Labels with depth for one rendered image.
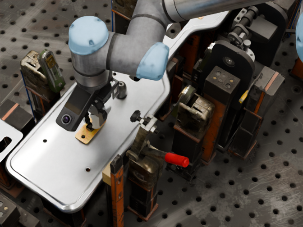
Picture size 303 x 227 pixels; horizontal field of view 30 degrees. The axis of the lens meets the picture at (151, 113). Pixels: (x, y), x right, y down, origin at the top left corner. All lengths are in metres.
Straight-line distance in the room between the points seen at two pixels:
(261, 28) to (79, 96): 0.47
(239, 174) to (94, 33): 0.78
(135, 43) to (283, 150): 0.81
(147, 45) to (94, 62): 0.11
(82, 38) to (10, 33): 0.91
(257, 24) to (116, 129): 0.43
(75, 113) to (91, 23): 0.23
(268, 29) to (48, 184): 0.64
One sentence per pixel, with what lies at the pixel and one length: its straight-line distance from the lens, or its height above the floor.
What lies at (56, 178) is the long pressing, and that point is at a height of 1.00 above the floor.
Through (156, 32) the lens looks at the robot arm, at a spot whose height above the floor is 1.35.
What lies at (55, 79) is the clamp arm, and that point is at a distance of 1.44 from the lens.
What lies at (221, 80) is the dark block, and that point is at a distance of 1.34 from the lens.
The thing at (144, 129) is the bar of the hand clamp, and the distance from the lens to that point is 1.15.
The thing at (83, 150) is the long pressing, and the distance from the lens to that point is 1.37.
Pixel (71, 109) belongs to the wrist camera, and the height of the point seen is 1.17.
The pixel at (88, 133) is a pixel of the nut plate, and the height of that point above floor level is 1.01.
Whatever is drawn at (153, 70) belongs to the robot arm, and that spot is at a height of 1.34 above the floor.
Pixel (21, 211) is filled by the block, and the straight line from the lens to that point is 1.33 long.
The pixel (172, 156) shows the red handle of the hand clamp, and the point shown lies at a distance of 1.22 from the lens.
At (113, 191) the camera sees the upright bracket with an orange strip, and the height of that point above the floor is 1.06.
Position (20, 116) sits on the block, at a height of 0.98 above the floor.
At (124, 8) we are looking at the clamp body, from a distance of 1.65.
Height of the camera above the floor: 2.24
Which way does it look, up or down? 61 degrees down
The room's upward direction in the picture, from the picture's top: 5 degrees clockwise
